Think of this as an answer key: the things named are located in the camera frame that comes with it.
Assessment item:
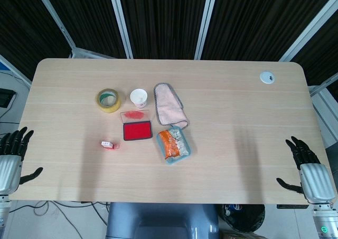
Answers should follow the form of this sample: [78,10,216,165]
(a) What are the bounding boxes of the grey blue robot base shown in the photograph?
[105,202,220,239]

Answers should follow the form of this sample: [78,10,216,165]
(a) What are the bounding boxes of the orange white snack bag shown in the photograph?
[158,128,191,160]

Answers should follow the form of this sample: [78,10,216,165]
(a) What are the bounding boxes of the white partition frame post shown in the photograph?
[33,0,77,58]
[194,0,219,60]
[279,0,338,62]
[107,0,133,60]

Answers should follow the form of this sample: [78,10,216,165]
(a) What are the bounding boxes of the white desk cable grommet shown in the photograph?
[259,70,276,84]

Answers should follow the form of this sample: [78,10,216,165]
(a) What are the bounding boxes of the yellow packing tape roll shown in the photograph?
[95,88,122,113]

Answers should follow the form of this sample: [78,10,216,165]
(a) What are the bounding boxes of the pink cloth with grey trim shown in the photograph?
[153,82,190,129]

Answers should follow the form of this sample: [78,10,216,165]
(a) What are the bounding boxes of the white paper cup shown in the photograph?
[129,89,148,109]

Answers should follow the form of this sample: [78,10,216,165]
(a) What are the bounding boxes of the red ink pad case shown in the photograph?
[120,110,153,142]

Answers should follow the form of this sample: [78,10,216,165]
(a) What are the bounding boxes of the small red white stamp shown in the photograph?
[101,140,119,151]

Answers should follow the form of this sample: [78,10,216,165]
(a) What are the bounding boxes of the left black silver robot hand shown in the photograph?
[0,127,43,195]

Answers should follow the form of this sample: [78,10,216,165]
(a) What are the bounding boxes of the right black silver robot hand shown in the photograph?
[276,136,337,205]

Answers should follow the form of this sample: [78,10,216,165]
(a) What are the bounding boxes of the clear container with blue rim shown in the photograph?
[156,126,193,166]

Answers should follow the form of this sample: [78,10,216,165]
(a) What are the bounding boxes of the black device beside table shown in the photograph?
[0,88,16,108]

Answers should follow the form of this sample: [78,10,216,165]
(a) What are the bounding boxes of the black trash bin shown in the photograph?
[220,204,266,234]

